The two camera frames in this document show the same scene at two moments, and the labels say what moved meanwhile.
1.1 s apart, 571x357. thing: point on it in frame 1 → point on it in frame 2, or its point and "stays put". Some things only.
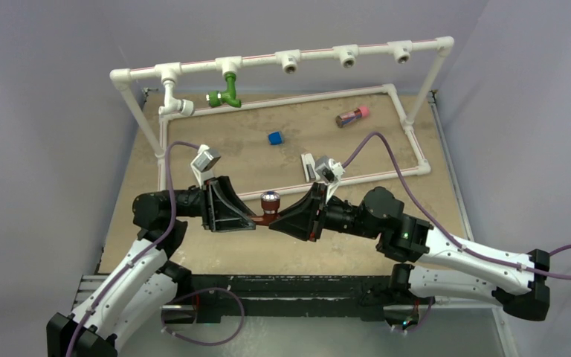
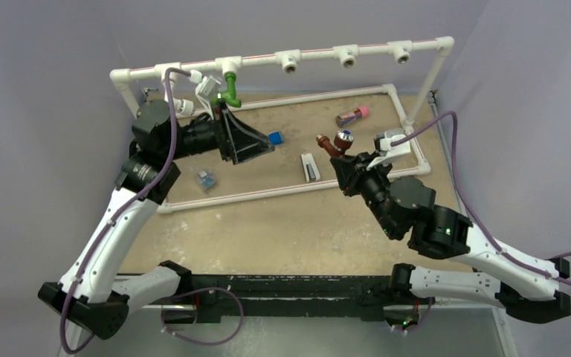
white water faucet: (172, 105) stays put
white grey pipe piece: (308, 164) stays put
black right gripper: (300, 219) → (350, 171)
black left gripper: (221, 208) → (242, 142)
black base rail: (267, 297) stays put
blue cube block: (275, 138) stays put
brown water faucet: (270, 203) → (343, 140)
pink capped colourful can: (345, 118) stays put
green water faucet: (227, 97) stays put
